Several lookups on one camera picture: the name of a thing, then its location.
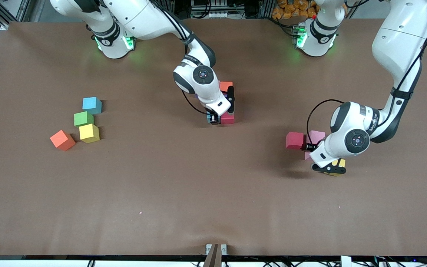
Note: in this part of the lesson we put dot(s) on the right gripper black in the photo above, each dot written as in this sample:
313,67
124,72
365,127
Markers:
213,119

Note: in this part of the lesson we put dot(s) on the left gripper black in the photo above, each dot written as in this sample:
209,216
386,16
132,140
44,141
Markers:
308,147

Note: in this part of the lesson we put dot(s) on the light blue foam cube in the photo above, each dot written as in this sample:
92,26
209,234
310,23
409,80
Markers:
208,118
91,104

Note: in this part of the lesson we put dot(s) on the pink foam cube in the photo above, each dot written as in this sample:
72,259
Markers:
307,155
317,136

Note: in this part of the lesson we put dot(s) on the red foam cube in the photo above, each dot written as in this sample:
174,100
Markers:
295,140
227,119

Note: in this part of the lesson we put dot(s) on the orange foam cube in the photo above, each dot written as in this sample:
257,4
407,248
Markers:
225,86
62,139

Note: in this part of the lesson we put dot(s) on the yellow foam cube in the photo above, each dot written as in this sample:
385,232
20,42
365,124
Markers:
88,132
341,162

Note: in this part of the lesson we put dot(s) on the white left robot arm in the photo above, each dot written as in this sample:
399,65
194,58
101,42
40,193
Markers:
395,40

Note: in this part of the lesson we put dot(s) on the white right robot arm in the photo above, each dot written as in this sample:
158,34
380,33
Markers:
202,85

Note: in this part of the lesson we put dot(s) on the table cover sheet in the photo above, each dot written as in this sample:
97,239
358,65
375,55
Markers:
213,185

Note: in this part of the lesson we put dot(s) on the white power strip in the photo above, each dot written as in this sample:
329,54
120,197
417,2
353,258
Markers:
217,15

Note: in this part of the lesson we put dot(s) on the green foam cube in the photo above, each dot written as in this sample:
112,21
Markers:
83,118

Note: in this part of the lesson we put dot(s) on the small metal edge bracket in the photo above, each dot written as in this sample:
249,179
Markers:
208,247

